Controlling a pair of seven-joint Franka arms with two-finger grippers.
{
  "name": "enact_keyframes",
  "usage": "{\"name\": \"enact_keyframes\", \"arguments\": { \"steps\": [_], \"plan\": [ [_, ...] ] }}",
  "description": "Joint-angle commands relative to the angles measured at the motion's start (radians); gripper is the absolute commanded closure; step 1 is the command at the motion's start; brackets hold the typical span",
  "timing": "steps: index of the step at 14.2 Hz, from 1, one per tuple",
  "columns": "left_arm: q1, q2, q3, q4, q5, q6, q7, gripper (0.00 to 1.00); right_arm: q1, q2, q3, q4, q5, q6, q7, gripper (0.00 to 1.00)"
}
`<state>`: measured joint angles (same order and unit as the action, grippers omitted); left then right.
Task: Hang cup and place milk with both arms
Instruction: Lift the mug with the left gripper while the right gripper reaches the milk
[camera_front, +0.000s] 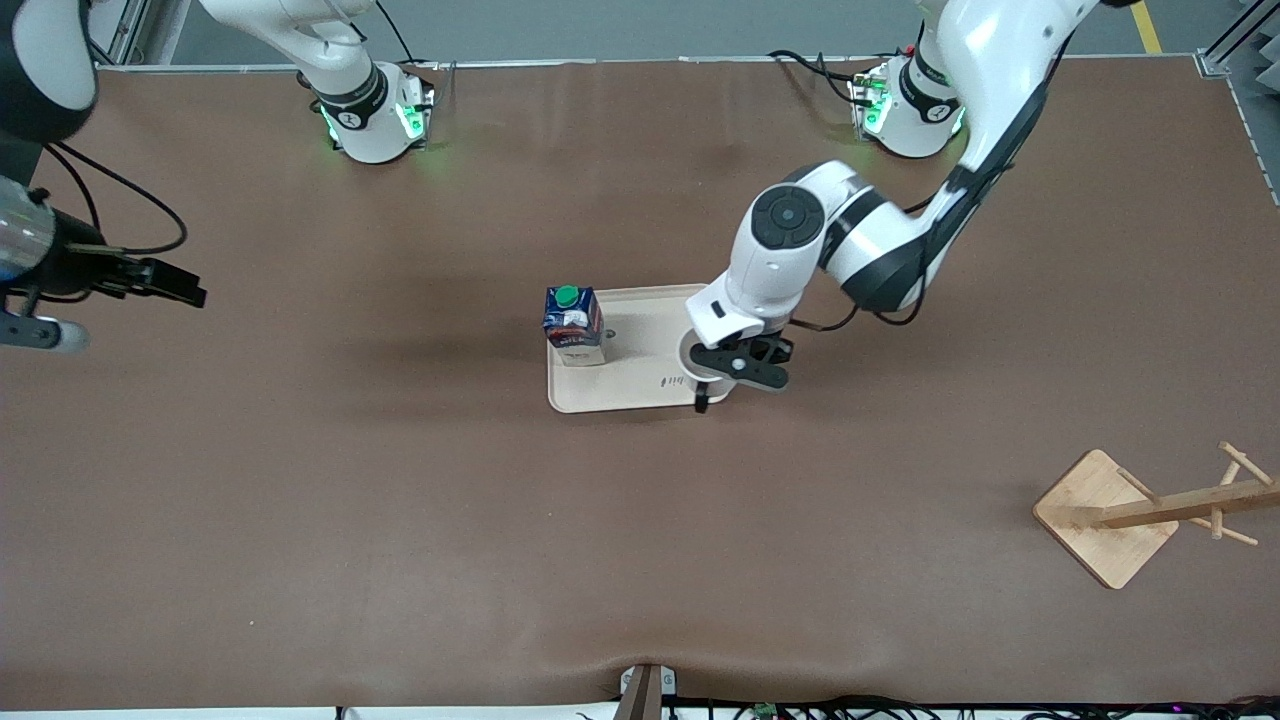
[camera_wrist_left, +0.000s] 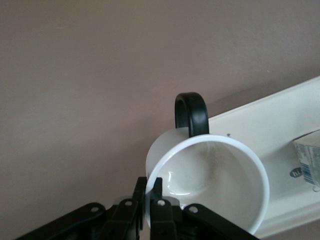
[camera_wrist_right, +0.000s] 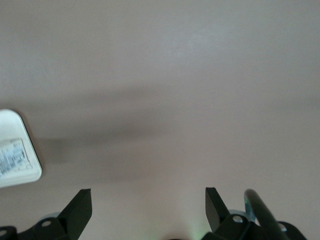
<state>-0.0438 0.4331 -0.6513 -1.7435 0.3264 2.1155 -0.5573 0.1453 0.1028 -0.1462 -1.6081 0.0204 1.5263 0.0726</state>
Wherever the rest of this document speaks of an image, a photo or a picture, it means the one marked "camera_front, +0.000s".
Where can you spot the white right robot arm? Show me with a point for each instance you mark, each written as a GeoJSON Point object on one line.
{"type": "Point", "coordinates": [365, 130]}

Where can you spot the blue milk carton green cap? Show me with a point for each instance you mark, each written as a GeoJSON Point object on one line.
{"type": "Point", "coordinates": [575, 325]}

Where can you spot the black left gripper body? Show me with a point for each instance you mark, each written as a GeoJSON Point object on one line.
{"type": "Point", "coordinates": [771, 350]}

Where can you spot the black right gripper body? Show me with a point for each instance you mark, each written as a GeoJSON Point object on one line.
{"type": "Point", "coordinates": [82, 262]}

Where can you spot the cream plastic tray rabbit print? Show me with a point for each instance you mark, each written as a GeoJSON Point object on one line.
{"type": "Point", "coordinates": [640, 380]}

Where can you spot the wooden cup rack stand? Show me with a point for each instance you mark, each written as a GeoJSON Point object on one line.
{"type": "Point", "coordinates": [1100, 540]}

